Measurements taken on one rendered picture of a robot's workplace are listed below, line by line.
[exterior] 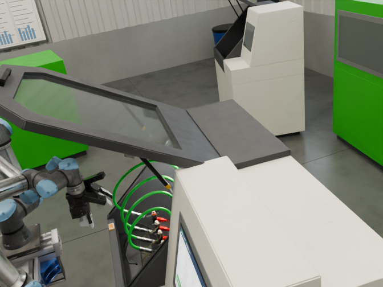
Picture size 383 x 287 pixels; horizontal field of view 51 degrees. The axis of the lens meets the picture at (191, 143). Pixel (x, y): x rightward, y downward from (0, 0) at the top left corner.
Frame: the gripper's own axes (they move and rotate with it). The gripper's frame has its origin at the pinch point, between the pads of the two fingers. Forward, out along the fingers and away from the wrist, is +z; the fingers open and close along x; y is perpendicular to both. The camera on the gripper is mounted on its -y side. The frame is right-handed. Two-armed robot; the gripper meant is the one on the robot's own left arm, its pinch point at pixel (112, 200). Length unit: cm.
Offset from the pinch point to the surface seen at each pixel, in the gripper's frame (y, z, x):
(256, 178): -57, 36, 36
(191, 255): -27, 26, 63
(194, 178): -44, 15, 43
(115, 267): 25.7, 21.4, 5.4
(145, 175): -8.8, 9.1, -35.3
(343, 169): -83, 191, -210
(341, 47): -180, 113, -242
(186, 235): -29, 23, 56
